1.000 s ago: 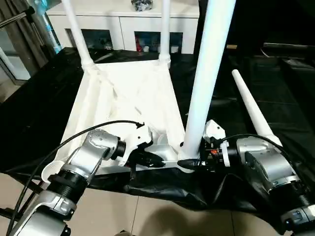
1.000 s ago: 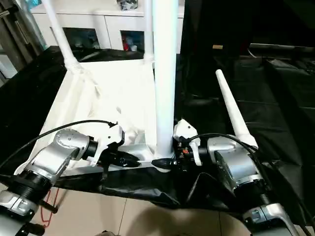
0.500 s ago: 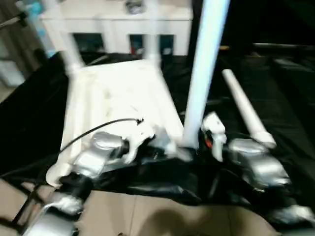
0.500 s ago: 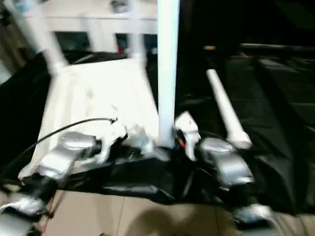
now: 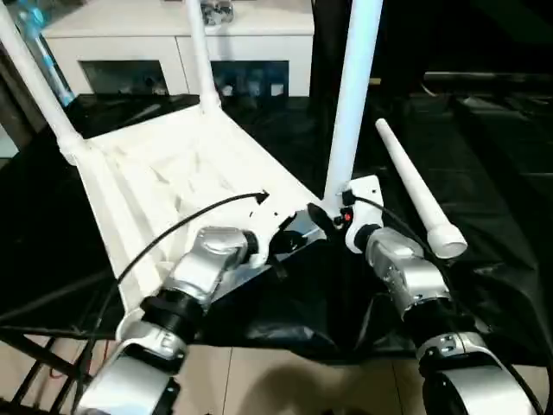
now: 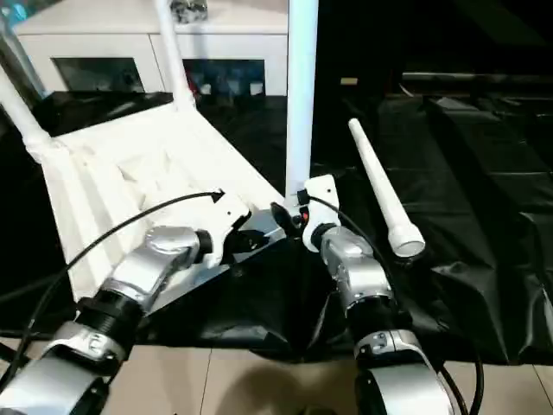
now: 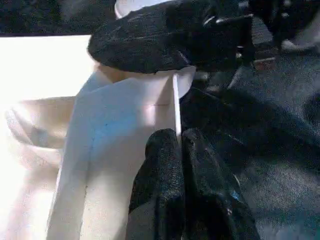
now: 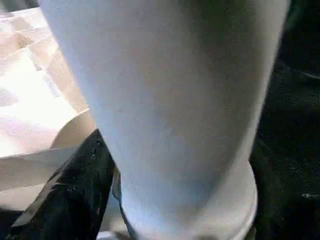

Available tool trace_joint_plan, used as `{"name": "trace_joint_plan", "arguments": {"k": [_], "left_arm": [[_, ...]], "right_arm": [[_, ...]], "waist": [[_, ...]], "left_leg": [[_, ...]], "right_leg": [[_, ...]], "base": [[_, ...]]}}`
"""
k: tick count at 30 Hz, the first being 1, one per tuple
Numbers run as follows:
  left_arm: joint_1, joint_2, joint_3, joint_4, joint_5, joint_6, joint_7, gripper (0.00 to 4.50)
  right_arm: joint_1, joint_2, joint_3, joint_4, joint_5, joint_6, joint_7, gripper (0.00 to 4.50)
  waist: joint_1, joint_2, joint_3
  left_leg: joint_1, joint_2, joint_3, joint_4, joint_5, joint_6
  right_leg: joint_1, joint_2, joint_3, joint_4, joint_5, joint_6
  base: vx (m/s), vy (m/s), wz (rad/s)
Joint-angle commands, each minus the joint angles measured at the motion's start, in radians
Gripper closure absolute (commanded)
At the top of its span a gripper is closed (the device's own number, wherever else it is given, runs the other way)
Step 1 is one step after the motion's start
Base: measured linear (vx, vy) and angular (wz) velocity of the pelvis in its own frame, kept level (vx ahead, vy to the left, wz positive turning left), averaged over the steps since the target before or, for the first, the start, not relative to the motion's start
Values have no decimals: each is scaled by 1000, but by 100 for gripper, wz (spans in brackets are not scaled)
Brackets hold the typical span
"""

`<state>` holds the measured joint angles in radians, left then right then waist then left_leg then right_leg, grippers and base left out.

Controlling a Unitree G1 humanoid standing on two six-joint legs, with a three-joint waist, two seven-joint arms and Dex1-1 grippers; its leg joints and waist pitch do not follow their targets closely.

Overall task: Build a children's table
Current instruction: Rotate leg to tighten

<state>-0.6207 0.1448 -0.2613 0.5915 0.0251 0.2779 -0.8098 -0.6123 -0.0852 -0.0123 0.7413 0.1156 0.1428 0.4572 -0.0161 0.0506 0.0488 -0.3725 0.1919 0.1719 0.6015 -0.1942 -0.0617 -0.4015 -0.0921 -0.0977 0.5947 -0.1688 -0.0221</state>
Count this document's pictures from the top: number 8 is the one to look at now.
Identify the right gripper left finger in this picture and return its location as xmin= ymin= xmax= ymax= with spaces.
xmin=4 ymin=128 xmax=120 ymax=240

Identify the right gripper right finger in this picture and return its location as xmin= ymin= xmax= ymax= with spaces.
xmin=249 ymin=139 xmax=320 ymax=240

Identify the white plastic table top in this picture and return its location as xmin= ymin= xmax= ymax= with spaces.
xmin=0 ymin=6 xmax=121 ymax=218

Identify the white plastic table leg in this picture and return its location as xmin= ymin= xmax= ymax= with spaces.
xmin=39 ymin=0 xmax=288 ymax=240

